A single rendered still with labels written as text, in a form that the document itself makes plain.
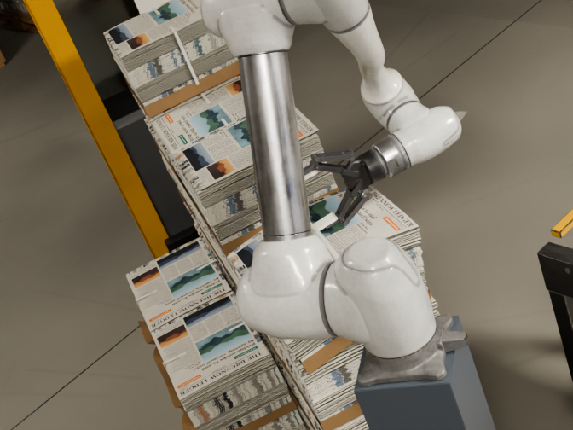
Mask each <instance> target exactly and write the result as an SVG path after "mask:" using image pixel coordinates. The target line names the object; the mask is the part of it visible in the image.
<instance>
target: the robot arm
mask: <svg viewBox="0 0 573 430"><path fill-rule="evenodd" d="M200 14H201V17H202V20H203V21H204V23H205V26H206V27H207V29H208V30H209V31H210V32H211V33H213V34H214V35H215V36H217V37H219V38H223V39H224V41H225V42H226V44H227V45H228V47H229V51H230V52H231V54H232V55H233V56H234V57H238V60H239V69H240V81H241V87H242V93H243V99H244V105H245V112H246V123H247V129H248V134H249V138H250V144H251V151H252V162H253V168H254V174H255V180H256V186H257V192H258V204H259V210H260V216H261V222H262V228H263V239H262V240H261V241H260V242H259V243H258V244H257V246H256V248H255V249H254V251H253V259H252V266H251V267H249V268H248V269H246V271H245V272H244V273H243V275H242V277H241V278H240V280H239V283H238V287H237V291H236V306H237V310H238V312H239V314H240V317H241V319H242V320H243V321H244V322H245V323H246V325H247V326H248V327H250V328H252V329H254V330H256V331H258V332H259V333H262V334H266V335H268V336H272V337H275V338H281V339H289V340H318V339H326V338H332V337H342V338H345V339H347V340H353V341H355V342H358V343H361V344H363V345H364V346H365V350H366V355H365V359H364V363H363V367H362V371H361V372H360V374H359V375H358V377H357V380H358V382H359V385H360V386H362V387H369V386H373V385H377V384H382V383H392V382H402V381H420V380H430V381H440V380H442V379H444V378H445V377H446V375H447V372H446V369H445V359H446V352H450V351H453V350H456V349H460V348H462V347H466V346H468V340H467V338H468V336H467V333H466V332H460V331H450V329H451V328H452V326H453V324H454V321H453V318H452V317H451V316H450V315H449V314H443V315H440V316H436V317H434V314H433V309H432V305H431V300H430V297H429V294H428V292H427V289H426V287H425V284H424V281H423V279H422V277H421V274H420V272H419V270H418V268H417V267H416V265H415V263H414V261H413V260H412V259H411V258H410V257H409V256H408V254H407V253H406V252H405V251H404V250H403V249H402V248H401V247H400V246H399V245H397V244H396V243H395V242H394V241H392V240H389V239H386V238H382V237H367V238H364V239H361V240H359V241H356V242H353V243H352V244H350V245H349V246H348V247H347V248H346V249H345V250H344V251H343V252H342V253H341V254H340V255H339V257H338V258H337V260H336V261H333V259H332V257H331V255H330V253H329V251H328V250H327V246H326V242H324V240H322V238H320V236H318V235H317V234H316V233H315V231H314V230H313V229H311V223H310V211H309V205H308V198H307V192H306V186H305V180H307V179H309V178H310V177H313V176H314V175H315V174H317V171H328V172H333V173H339V174H342V175H341V176H342V178H343V179H344V184H345V186H346V187H347V189H346V192H345V194H344V197H343V199H342V200H341V202H340V204H339V207H338V209H337V211H336V212H335V214H334V213H333V212H331V213H330V214H328V215H326V217H324V218H322V219H320V220H319V221H317V222H316V223H314V224H313V225H314V226H315V227H316V228H317V229H318V230H319V231H320V230H322V229H324V228H325V227H326V228H327V229H328V228H330V227H331V226H333V225H334V224H336V223H341V224H342V225H343V226H346V225H348V223H349V222H350V221H351V219H353V217H355V215H356V214H357V213H358V211H359V210H360V209H361V208H362V206H363V205H364V204H365V202H367V201H368V200H370V199H371V198H372V197H373V196H372V195H371V193H370V192H369V191H368V189H367V187H368V186H369V185H371V184H374V183H377V182H378V181H380V180H382V179H384V178H385V177H386V176H387V177H394V176H395V175H397V174H398V173H400V172H402V171H404V170H407V169H408V168H409V167H411V166H414V165H418V164H422V163H424V162H426V161H428V160H430V159H432V158H434V157H436V156H437V155H439V154H440V153H442V152H443V151H445V150H446V149H447V148H449V147H450V146H451V145H452V144H454V143H455V142H456V141H457V140H458V139H459V138H460V134H461V124H460V120H459V119H458V117H457V115H456V114H455V112H454V111H453V109H452V108H451V107H433V108H430V109H429V108H428V107H425V106H423V105H422V104H421V103H420V101H419V99H418V97H417V96H416V95H415V94H414V90H413V89H412V88H411V86H410V85H409V84H408V83H407V82H406V81H405V79H404V78H403V77H402V76H401V75H400V73H399V72H398V71H396V70H394V69H391V68H385V67H384V63H385V51H384V47H383V44H382V43H381V40H380V37H379V34H378V31H377V28H376V25H375V23H374V20H373V14H372V10H371V7H370V4H369V1H368V0H200ZM302 24H323V25H324V26H325V27H326V29H328V31H330V33H332V35H333V36H335V37H336V38H337V39H338V40H339V41H340V42H341V43H342V44H343V45H344V46H345V47H346V48H347V49H348V50H349V51H350V52H351V53H352V54H353V56H354V57H355V58H356V59H357V61H358V66H359V69H360V72H361V75H362V82H361V95H362V100H363V102H364V104H365V106H366V107H367V109H368V111H369V112H370V113H371V114H372V115H373V116H374V117H375V118H376V119H377V120H378V121H379V122H380V124H381V125H382V126H383V127H384V128H386V130H388V131H389V132H390V135H388V136H387V137H385V138H383V139H381V140H379V141H378V142H376V143H374V144H373V145H372V150H370V149H369V150H368V151H366V152H365V153H363V154H360V155H359V156H358V157H357V158H354V155H355V153H354V152H353V151H352V150H351V149H350V148H347V149H345V150H343V151H339V152H329V153H319V154H312V155H311V156H310V158H311V161H310V164H309V165H308V166H306V167H303V161H302V155H301V148H300V142H299V136H298V124H297V118H296V111H295V105H294V99H293V93H292V81H291V74H290V67H289V61H288V55H287V51H288V50H289V49H290V48H291V45H292V37H293V34H294V29H295V26H296V25H302ZM336 160H348V163H347V164H346V166H343V165H334V164H328V163H322V162H326V161H336ZM316 170H317V171H316ZM352 190H353V191H352ZM359 190H362V191H361V192H360V194H359V195H358V196H357V197H356V195H357V193H358V191H359ZM354 197H356V199H355V200H354V201H353V199H354ZM352 201H353V202H352ZM351 202H352V204H351Z"/></svg>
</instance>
